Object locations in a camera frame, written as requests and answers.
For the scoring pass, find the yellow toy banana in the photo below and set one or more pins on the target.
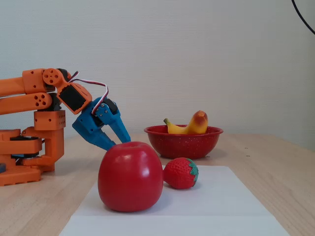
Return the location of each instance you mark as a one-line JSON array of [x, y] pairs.
[[199, 125]]

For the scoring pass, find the red toy strawberry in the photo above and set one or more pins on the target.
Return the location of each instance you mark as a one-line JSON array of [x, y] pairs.
[[178, 174]]

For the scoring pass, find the red toy apple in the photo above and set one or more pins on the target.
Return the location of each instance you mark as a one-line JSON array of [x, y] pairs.
[[130, 177]]

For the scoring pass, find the white paper sheet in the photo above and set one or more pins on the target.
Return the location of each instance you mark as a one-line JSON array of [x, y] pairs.
[[221, 204], [172, 226]]

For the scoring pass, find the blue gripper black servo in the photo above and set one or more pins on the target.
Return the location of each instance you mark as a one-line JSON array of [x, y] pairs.
[[89, 124]]

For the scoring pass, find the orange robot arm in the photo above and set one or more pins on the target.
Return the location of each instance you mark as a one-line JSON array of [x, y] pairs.
[[12, 86]]

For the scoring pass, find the orange robot base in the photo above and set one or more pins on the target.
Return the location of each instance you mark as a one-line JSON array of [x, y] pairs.
[[53, 147]]

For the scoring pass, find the dark blue clamp piece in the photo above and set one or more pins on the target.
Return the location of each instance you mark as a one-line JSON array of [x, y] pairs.
[[2, 168]]

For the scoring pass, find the red speckled enamel bowl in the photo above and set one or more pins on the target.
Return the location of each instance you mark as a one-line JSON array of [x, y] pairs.
[[184, 145]]

